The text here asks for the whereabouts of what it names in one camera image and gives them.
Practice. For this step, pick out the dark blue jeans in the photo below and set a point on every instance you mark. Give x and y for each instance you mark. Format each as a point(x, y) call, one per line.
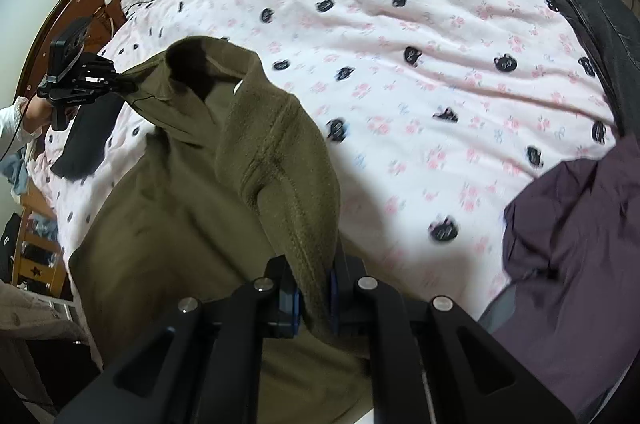
point(590, 3)

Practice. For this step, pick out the pink printed blanket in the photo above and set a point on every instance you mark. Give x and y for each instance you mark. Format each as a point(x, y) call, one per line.
point(400, 53)

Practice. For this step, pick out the olive green sweater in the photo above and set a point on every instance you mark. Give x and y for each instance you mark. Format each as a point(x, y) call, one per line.
point(200, 204)

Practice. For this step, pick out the purple garment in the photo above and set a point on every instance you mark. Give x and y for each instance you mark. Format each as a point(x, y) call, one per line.
point(575, 254)

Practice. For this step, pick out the black folded garment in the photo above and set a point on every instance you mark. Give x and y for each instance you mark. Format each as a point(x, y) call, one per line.
point(85, 138)

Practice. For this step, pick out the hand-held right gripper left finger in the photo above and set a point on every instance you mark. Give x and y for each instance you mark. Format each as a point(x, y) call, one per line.
point(292, 304)

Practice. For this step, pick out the wooden chair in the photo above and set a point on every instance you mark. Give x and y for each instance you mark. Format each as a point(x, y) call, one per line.
point(27, 254)

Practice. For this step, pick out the white printed pillow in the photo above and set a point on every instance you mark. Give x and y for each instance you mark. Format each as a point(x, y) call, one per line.
point(145, 1)

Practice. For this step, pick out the person's left hand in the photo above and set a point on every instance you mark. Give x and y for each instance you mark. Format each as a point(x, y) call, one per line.
point(37, 116)

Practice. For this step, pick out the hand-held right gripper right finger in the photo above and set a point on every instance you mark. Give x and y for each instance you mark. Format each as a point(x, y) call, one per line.
point(334, 299)

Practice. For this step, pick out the blue denim garment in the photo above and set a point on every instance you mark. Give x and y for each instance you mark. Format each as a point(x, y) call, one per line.
point(17, 176)

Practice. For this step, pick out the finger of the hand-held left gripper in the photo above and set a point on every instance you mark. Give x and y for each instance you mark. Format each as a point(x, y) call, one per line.
point(117, 86)
point(100, 66)

